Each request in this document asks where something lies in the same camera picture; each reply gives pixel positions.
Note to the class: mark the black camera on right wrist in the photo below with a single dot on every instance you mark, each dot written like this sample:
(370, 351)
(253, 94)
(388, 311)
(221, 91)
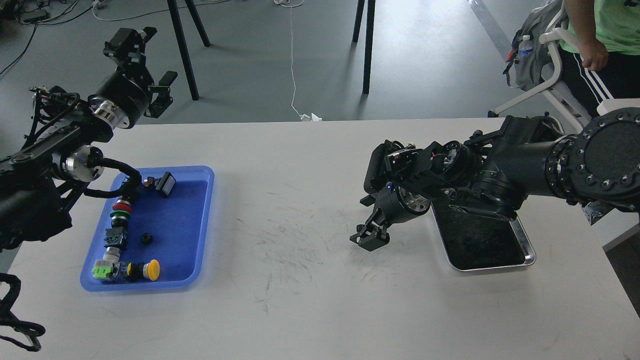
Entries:
(376, 177)

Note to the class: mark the blue plastic tray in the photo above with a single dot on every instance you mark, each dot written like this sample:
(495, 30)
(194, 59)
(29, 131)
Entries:
(178, 224)

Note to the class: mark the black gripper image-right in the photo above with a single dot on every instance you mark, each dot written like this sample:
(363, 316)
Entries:
(395, 205)

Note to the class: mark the clear water bottle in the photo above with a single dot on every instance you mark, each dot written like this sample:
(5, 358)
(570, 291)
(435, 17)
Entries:
(525, 47)

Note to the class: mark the person in green shirt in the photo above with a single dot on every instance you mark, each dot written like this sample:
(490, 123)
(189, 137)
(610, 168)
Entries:
(616, 24)

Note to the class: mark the person's hand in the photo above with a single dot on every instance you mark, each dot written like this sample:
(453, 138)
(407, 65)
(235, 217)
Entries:
(594, 56)

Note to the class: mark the red mushroom push button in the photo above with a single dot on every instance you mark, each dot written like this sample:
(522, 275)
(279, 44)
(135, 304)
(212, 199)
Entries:
(122, 205)

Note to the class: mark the black square push button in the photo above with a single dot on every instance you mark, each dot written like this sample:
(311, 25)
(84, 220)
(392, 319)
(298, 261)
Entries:
(162, 185)

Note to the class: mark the green ring push button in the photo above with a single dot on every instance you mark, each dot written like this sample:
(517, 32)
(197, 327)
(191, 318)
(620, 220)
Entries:
(120, 214)

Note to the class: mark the grey backpack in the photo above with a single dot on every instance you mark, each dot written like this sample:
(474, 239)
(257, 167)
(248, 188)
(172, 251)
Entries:
(527, 74)

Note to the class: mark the silver metal tray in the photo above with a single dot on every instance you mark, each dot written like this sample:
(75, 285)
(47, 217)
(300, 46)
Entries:
(475, 243)

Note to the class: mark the black table leg right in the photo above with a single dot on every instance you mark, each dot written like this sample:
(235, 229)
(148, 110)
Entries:
(369, 36)

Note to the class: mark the white chair frame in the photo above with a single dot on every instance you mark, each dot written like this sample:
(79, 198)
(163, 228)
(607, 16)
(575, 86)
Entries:
(553, 88)

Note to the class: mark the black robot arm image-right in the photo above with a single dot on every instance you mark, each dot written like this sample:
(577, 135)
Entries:
(492, 174)

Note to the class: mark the yellow mushroom push button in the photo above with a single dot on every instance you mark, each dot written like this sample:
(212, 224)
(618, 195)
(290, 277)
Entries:
(151, 270)

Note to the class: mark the blue grey switch block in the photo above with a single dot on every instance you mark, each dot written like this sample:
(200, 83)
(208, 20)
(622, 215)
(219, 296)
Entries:
(116, 237)

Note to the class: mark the green white push button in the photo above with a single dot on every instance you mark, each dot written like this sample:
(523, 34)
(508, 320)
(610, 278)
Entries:
(105, 271)

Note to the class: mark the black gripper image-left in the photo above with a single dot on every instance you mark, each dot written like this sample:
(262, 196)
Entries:
(119, 101)

